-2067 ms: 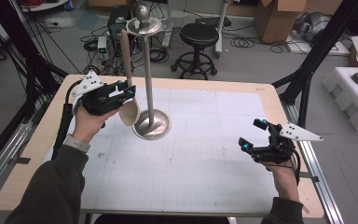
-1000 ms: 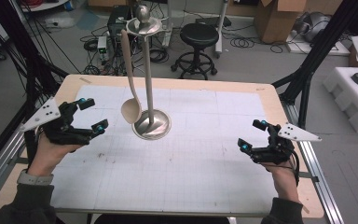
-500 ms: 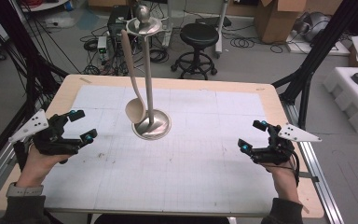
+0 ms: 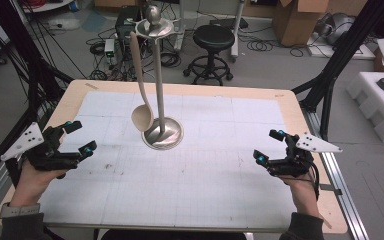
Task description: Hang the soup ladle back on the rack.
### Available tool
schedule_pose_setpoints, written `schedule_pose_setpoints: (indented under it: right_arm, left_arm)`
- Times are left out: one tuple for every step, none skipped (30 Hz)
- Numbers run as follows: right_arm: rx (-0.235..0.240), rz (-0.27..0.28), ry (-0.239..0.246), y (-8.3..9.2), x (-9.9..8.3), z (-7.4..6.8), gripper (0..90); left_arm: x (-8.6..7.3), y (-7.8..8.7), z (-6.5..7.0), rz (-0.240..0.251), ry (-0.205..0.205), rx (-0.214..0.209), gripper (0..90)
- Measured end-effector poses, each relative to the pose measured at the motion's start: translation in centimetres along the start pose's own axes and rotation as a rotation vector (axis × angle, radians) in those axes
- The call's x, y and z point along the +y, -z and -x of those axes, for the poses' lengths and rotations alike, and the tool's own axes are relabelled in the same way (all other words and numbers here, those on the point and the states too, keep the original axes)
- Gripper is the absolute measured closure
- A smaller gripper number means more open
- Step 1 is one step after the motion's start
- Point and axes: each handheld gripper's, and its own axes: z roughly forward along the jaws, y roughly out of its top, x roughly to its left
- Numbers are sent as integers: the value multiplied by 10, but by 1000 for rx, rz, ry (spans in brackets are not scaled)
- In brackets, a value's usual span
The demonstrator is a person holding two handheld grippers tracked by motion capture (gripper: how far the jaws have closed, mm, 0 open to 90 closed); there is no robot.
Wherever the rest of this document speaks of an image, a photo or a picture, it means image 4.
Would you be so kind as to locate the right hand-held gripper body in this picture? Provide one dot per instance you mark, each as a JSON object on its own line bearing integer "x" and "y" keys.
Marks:
{"x": 290, "y": 163}

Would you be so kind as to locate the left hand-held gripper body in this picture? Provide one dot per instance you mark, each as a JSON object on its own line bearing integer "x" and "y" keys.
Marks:
{"x": 48, "y": 156}

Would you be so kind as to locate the wooden spoon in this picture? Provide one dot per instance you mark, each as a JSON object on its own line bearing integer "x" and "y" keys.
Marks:
{"x": 142, "y": 118}

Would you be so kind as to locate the metal utensil stand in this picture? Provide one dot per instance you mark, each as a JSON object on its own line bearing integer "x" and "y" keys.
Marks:
{"x": 161, "y": 133}

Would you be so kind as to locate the person's left hand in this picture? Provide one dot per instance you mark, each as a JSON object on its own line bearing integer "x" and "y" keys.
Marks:
{"x": 30, "y": 185}

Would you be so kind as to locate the person's right hand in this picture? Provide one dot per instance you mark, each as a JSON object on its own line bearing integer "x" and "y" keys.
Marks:
{"x": 301, "y": 196}

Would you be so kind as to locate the white grid mat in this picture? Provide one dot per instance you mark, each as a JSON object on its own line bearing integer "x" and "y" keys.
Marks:
{"x": 213, "y": 140}

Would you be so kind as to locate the grey wristwatch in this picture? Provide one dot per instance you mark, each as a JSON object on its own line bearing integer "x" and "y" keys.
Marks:
{"x": 20, "y": 210}

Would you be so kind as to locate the small grey power box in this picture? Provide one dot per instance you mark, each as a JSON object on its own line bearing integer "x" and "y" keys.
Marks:
{"x": 109, "y": 46}

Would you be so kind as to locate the white foam block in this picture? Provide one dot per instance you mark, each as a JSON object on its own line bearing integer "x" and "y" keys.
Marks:
{"x": 375, "y": 110}

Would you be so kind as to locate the cardboard box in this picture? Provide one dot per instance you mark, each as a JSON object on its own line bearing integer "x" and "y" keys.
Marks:
{"x": 296, "y": 23}

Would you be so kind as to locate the black round stool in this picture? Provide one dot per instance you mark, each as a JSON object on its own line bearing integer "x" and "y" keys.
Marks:
{"x": 213, "y": 37}

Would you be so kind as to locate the black computer tower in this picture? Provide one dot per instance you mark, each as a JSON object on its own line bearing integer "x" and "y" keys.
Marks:
{"x": 126, "y": 20}

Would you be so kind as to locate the grey rounded device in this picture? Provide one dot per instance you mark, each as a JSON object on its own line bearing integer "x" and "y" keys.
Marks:
{"x": 338, "y": 28}

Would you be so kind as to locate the aluminium rail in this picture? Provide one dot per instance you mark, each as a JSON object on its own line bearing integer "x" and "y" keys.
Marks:
{"x": 343, "y": 200}

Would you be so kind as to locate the black frame strut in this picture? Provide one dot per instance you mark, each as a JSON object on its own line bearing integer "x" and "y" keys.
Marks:
{"x": 340, "y": 56}

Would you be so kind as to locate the white metal post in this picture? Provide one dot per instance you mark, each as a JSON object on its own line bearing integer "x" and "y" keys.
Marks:
{"x": 238, "y": 30}

